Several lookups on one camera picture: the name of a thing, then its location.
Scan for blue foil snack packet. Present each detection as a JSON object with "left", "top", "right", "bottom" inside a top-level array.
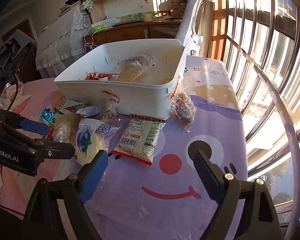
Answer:
[{"left": 39, "top": 108, "right": 55, "bottom": 125}]

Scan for clear bag pale pastry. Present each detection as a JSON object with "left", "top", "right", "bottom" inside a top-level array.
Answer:
[{"left": 53, "top": 114, "right": 81, "bottom": 144}]

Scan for orange white oats bar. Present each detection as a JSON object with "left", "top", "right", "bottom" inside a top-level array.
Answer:
[{"left": 53, "top": 96, "right": 101, "bottom": 118}]

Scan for blueberry bread packet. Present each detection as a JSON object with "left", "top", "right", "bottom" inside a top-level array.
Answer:
[{"left": 74, "top": 118, "right": 121, "bottom": 166}]

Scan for clear bag nut snack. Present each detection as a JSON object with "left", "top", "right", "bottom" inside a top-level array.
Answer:
[{"left": 99, "top": 91, "right": 120, "bottom": 122}]

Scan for red white noodle snack packet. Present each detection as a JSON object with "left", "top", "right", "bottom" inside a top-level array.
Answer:
[{"left": 111, "top": 114, "right": 167, "bottom": 166}]

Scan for clear bag colourful candy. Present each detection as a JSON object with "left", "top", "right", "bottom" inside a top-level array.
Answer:
[{"left": 170, "top": 76, "right": 196, "bottom": 132}]

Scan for green pineapple cake packet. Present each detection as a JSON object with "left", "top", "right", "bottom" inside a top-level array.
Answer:
[{"left": 49, "top": 115, "right": 58, "bottom": 127}]

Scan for crumpled clothes pile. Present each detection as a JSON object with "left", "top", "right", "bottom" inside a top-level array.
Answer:
[{"left": 0, "top": 82, "right": 32, "bottom": 113}]

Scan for cartoon printed bed sheet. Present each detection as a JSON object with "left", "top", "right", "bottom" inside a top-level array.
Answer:
[{"left": 0, "top": 55, "right": 249, "bottom": 240}]

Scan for red white cartoon snack packet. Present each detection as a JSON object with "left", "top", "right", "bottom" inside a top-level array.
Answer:
[{"left": 85, "top": 72, "right": 117, "bottom": 81}]

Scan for white lace covered piano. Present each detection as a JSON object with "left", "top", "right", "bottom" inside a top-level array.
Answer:
[{"left": 36, "top": 3, "right": 91, "bottom": 79}]

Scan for clear bag bread roll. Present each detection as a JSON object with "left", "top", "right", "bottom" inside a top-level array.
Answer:
[{"left": 114, "top": 54, "right": 154, "bottom": 82}]

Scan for green tissue box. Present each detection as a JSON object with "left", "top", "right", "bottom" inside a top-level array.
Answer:
[{"left": 91, "top": 23, "right": 112, "bottom": 32}]

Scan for white plastic storage bin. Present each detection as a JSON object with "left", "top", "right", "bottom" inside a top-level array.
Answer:
[{"left": 54, "top": 38, "right": 187, "bottom": 120}]

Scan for wooden desk with drawers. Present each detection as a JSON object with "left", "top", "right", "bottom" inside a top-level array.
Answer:
[{"left": 83, "top": 20, "right": 181, "bottom": 53}]

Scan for grey office chair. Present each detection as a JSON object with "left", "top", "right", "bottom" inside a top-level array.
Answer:
[{"left": 153, "top": 0, "right": 217, "bottom": 57}]

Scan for metal window guard bars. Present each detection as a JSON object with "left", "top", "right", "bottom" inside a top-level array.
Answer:
[{"left": 209, "top": 0, "right": 300, "bottom": 239}]

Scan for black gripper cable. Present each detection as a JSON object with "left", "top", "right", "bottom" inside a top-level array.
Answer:
[{"left": 5, "top": 73, "right": 19, "bottom": 112}]

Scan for white charger cable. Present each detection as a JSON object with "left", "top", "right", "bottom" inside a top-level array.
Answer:
[{"left": 84, "top": 26, "right": 98, "bottom": 54}]

